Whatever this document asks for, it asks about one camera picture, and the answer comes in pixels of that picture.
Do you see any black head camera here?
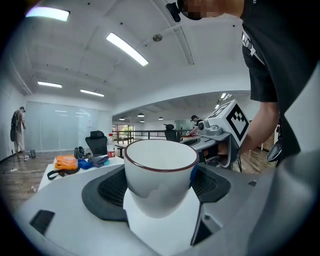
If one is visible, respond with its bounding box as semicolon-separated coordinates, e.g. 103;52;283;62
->
165;2;182;23

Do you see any blue pouch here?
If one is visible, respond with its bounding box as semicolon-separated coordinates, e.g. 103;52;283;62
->
77;158;94;171

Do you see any black curved armrest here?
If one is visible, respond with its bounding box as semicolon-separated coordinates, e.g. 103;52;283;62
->
265;139;284;163

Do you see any plastic bottle red label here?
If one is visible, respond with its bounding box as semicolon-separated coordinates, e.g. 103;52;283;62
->
106;133;116;159

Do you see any person's right forearm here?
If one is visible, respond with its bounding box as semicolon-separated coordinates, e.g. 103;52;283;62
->
240;98;281;155

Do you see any white cup red rim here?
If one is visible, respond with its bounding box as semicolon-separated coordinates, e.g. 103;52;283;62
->
123;139;200;219

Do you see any orange bag black strap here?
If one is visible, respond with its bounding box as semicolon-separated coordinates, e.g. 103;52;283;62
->
46;154;81;181

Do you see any black metal railing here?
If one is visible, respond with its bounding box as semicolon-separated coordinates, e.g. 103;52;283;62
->
112;128;194;141

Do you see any long ceiling light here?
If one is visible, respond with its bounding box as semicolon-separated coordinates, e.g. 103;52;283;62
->
105;32;149;67
37;80;63;89
25;6;71;22
79;88;105;98

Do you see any black office chair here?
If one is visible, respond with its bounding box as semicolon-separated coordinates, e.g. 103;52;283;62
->
84;130;109;157

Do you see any person's right hand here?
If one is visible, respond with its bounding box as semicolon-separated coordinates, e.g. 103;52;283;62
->
216;142;230;158

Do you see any person's black shirt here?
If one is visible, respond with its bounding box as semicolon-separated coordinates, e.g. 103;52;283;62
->
240;0;320;161

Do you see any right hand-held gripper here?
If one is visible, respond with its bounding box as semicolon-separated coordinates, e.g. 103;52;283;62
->
183;99;251;169

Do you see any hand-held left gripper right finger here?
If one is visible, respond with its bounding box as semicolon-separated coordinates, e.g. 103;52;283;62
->
174;163;261;256

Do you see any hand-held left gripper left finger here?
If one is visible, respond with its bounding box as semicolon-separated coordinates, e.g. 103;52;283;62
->
13;164;162;256

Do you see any black high-back chair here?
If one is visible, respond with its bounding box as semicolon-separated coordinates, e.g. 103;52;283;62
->
163;123;184;143

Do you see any gray cloth pouch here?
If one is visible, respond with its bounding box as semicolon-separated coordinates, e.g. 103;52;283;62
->
87;155;110;169

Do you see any person's head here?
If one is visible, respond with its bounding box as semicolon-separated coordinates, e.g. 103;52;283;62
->
176;0;245;22

